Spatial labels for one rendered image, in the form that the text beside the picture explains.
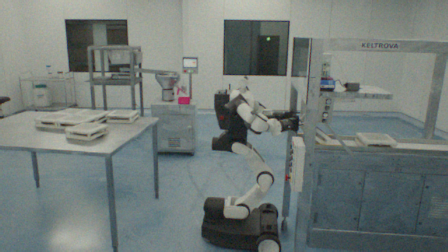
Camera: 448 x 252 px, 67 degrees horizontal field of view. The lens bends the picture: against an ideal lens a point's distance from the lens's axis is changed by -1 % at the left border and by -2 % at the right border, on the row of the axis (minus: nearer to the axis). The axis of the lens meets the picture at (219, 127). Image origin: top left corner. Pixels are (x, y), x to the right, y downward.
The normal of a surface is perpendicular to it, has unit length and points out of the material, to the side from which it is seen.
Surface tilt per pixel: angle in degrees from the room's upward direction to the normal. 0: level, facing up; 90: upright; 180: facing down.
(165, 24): 90
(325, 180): 90
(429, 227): 90
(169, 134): 90
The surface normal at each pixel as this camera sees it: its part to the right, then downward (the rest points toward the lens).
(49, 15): 0.00, 0.26
